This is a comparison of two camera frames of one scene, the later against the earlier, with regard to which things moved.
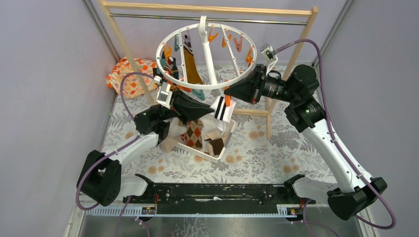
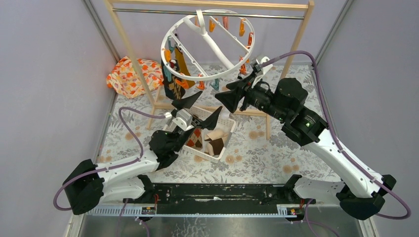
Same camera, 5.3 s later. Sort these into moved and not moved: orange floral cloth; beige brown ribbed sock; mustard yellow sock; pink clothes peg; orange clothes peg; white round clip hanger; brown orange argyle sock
Moved: mustard yellow sock; orange clothes peg; pink clothes peg; white round clip hanger
Not moved: orange floral cloth; brown orange argyle sock; beige brown ribbed sock
